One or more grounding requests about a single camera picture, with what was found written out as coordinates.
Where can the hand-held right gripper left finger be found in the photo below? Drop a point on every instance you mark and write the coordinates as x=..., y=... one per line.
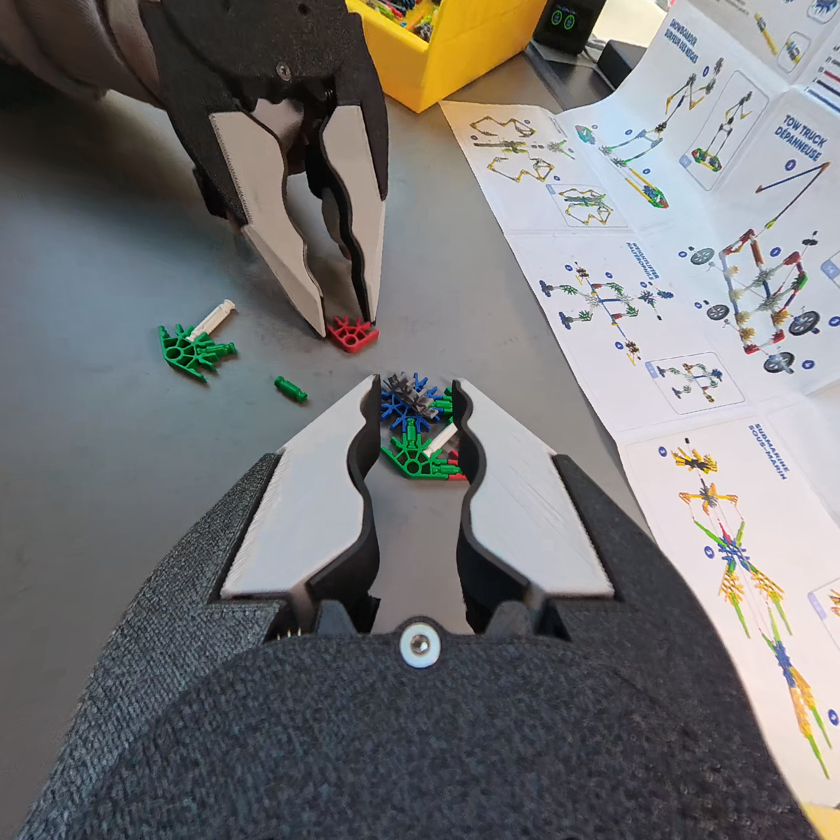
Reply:
x=295, y=525

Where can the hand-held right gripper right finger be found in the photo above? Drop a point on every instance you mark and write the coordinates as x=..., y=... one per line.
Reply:
x=538, y=525

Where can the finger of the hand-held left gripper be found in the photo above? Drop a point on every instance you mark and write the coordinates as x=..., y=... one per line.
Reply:
x=263, y=184
x=355, y=184

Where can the green red toy connector assembly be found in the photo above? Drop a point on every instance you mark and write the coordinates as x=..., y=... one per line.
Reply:
x=414, y=460

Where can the white toy rod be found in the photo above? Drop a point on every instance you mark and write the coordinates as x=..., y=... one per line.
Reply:
x=217, y=318

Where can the red toy connector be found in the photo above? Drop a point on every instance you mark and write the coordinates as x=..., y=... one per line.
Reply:
x=352, y=335

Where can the yellow parts bin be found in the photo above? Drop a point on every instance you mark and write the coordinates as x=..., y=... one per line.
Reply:
x=446, y=53

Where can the blue grey toy connector cluster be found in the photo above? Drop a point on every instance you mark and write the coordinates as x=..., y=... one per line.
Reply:
x=407, y=400

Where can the grey desk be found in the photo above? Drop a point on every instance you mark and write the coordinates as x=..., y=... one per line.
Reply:
x=118, y=499

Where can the pile of toy pieces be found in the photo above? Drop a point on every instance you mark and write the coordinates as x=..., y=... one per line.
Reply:
x=400, y=13

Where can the black digital clock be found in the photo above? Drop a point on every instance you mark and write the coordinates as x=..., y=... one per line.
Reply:
x=574, y=24

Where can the fold-out toy instruction sheet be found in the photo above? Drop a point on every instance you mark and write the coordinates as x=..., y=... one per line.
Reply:
x=656, y=263

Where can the small black device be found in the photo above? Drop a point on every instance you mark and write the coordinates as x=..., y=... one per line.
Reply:
x=621, y=63

